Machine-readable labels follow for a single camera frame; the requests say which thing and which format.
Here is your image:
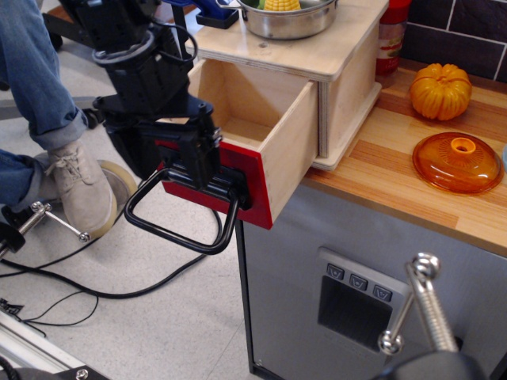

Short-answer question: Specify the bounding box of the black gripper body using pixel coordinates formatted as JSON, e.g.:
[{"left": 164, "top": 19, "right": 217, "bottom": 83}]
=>
[{"left": 93, "top": 27, "right": 214, "bottom": 137}]

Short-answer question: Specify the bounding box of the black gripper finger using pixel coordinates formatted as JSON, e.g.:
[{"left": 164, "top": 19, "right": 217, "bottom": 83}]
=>
[
  {"left": 156, "top": 103, "right": 222, "bottom": 190},
  {"left": 104, "top": 122, "right": 162, "bottom": 180}
]

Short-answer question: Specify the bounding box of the wooden drawer with red front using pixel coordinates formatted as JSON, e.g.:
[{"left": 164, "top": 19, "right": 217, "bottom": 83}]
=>
[{"left": 124, "top": 58, "right": 320, "bottom": 256}]

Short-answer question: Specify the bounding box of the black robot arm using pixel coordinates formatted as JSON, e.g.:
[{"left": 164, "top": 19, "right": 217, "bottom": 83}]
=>
[{"left": 63, "top": 1, "right": 221, "bottom": 189}]

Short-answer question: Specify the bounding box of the plywood box housing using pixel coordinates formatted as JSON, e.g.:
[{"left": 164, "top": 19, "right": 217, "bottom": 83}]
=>
[{"left": 195, "top": 1, "right": 389, "bottom": 170}]

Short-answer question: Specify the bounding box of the roll of tape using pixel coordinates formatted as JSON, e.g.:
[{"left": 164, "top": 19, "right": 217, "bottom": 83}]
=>
[{"left": 92, "top": 160, "right": 138, "bottom": 238}]

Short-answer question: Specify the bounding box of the beige sneaker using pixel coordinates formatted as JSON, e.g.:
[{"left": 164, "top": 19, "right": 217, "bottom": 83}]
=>
[{"left": 39, "top": 140, "right": 116, "bottom": 239}]

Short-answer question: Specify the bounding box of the blue jeans leg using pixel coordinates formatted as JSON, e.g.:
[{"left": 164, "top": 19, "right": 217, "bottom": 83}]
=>
[{"left": 1, "top": 1, "right": 87, "bottom": 210}]

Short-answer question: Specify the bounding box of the office chair base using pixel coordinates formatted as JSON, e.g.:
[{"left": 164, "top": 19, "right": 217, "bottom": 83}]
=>
[{"left": 0, "top": 94, "right": 108, "bottom": 130}]

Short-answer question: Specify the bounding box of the yellow toy corn cob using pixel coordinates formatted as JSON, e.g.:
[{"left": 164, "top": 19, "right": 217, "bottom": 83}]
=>
[{"left": 262, "top": 0, "right": 301, "bottom": 12}]

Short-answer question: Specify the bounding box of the silver screw clamp left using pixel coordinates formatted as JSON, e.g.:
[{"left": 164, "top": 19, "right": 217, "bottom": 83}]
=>
[{"left": 1, "top": 201, "right": 92, "bottom": 259}]

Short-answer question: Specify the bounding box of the silver screw clamp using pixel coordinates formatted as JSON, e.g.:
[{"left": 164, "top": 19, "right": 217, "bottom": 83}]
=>
[
  {"left": 1, "top": 201, "right": 92, "bottom": 259},
  {"left": 377, "top": 253, "right": 459, "bottom": 355}
]

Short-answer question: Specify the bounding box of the stainless steel pot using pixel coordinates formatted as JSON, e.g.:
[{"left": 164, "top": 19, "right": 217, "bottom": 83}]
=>
[{"left": 215, "top": 1, "right": 338, "bottom": 40}]

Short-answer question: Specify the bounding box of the grey toy kitchen cabinet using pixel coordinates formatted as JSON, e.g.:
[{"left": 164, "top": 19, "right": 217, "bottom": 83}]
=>
[{"left": 238, "top": 185, "right": 506, "bottom": 379}]

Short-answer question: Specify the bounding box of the red capped spice jar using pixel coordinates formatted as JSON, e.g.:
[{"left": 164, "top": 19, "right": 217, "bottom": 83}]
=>
[{"left": 375, "top": 0, "right": 412, "bottom": 88}]

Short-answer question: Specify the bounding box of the orange toy pumpkin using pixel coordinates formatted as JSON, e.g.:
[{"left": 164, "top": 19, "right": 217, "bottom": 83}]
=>
[{"left": 410, "top": 63, "right": 472, "bottom": 121}]

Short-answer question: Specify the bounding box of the orange transparent pot lid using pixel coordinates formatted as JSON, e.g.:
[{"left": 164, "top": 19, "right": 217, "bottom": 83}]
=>
[{"left": 412, "top": 132, "right": 504, "bottom": 196}]

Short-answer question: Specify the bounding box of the silver screw clamp right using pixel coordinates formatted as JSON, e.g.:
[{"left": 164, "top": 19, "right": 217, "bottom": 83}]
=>
[{"left": 377, "top": 253, "right": 459, "bottom": 355}]

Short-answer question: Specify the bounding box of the thick black cable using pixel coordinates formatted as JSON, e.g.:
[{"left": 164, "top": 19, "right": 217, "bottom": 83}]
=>
[{"left": 0, "top": 165, "right": 223, "bottom": 300}]

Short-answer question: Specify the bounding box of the black table frame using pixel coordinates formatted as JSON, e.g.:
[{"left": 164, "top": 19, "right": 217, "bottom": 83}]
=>
[{"left": 43, "top": 6, "right": 93, "bottom": 51}]

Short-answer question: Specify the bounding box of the thin black cable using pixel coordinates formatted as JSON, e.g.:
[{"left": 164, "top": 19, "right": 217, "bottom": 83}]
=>
[{"left": 0, "top": 291, "right": 100, "bottom": 337}]

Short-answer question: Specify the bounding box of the aluminium profile rail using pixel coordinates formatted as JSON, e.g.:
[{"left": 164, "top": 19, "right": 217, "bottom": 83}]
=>
[{"left": 1, "top": 312, "right": 105, "bottom": 379}]

